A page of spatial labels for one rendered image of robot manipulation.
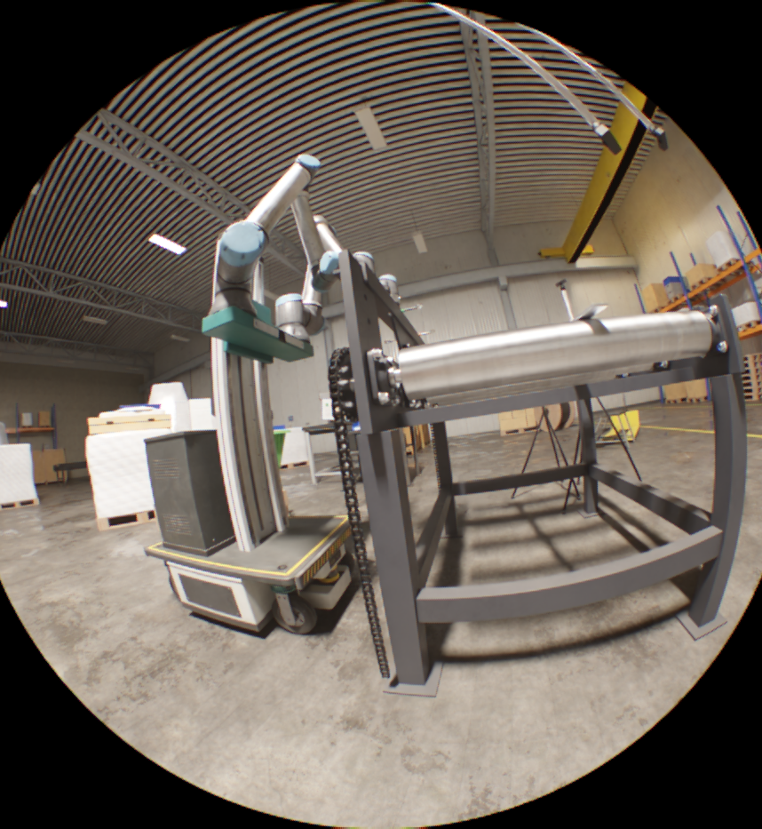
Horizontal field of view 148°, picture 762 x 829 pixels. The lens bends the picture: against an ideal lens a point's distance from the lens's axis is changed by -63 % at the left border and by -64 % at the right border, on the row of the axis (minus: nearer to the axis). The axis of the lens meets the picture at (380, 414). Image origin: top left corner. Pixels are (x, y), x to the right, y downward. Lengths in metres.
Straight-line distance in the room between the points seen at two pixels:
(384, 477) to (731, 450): 0.89
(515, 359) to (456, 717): 0.86
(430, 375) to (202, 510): 1.03
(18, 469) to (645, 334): 8.61
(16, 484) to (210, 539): 7.21
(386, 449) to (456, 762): 0.76
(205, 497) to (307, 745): 0.98
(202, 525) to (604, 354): 1.39
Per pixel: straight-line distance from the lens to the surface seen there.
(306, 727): 0.93
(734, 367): 0.92
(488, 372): 0.58
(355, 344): 0.60
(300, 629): 1.23
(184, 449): 1.25
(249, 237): 1.05
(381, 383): 0.61
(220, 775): 0.92
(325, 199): 10.89
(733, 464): 0.94
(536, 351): 0.60
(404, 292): 11.83
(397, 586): 0.71
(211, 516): 1.33
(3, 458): 8.21
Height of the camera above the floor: 0.75
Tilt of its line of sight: 2 degrees up
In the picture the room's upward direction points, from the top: 8 degrees counter-clockwise
